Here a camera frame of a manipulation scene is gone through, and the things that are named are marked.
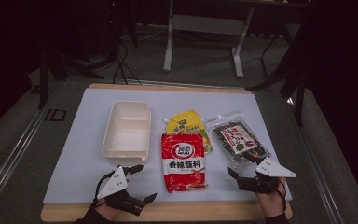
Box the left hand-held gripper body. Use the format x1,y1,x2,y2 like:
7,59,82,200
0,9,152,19
96,165,146,217

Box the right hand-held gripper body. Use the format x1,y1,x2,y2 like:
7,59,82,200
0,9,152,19
237,157,296,195

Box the clear dried seaweed packet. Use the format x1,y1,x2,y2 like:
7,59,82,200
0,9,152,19
205,113,272,166

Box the white plastic storage box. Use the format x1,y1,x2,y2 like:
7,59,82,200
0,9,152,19
102,100,153,166

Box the red seasoning packet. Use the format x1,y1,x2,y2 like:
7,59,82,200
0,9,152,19
160,132,209,194

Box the yellow green spout pouch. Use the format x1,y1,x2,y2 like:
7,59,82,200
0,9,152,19
162,109,213,155

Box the person's left hand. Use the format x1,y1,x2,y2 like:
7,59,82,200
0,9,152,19
92,202,122,221

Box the person's right hand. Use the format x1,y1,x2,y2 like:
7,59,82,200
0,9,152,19
256,179,289,218

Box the white table mat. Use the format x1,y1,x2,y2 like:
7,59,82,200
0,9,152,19
42,88,293,204

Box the black metal stand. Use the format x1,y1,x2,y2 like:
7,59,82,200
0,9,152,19
36,46,106,110

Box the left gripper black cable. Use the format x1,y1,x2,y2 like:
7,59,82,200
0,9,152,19
93,170,117,207

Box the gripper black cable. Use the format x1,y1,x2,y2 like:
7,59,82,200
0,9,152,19
93,170,117,207
277,178,289,213

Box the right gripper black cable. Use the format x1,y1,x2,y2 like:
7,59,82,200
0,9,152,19
277,178,289,213

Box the metal floor rail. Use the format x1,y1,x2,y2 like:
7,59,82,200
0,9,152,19
283,96,346,224
0,82,64,213

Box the black chair frame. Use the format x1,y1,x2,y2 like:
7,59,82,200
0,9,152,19
246,18,311,127

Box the black floor cables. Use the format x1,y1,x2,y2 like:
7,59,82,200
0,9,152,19
111,40,143,87

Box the white metal table frame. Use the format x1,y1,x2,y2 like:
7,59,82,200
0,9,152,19
162,0,255,78

